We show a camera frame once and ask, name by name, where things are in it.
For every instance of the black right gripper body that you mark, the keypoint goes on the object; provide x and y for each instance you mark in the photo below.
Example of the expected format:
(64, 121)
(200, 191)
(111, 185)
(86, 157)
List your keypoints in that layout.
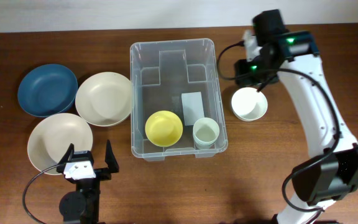
(267, 74)

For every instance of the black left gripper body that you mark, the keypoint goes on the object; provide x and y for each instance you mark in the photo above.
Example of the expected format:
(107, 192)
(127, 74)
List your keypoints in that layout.
(101, 174)

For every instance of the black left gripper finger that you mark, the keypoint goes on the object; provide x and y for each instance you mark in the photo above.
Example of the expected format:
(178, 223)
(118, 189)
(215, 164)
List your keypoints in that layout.
(110, 159)
(67, 156)

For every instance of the beige bowl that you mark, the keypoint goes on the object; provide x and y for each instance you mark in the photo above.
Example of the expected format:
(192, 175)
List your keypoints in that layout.
(51, 138)
(104, 99)

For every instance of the white small bowl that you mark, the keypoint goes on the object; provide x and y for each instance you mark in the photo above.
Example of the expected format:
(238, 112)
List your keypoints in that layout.
(248, 104)

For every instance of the yellow small bowl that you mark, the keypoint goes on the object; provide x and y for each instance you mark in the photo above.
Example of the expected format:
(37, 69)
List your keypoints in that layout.
(163, 128)

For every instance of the dark blue bowl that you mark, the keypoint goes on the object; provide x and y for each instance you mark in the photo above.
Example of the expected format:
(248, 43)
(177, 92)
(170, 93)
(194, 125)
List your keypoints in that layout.
(47, 90)

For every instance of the grey cup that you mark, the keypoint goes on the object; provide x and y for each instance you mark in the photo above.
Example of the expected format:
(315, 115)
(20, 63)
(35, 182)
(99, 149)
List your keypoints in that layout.
(202, 146)

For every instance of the cream cup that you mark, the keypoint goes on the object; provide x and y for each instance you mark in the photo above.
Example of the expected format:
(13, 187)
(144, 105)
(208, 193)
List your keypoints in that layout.
(206, 129)

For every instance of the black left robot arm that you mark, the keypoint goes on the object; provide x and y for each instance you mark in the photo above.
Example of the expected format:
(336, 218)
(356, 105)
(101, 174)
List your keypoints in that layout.
(82, 204)

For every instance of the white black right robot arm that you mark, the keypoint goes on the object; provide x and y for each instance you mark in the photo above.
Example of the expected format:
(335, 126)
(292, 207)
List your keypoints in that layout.
(292, 58)

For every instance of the white label in bin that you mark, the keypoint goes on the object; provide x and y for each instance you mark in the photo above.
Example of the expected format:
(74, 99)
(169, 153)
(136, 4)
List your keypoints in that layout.
(193, 110)

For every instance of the clear plastic storage bin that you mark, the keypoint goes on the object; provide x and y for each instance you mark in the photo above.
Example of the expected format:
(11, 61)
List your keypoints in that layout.
(160, 73)

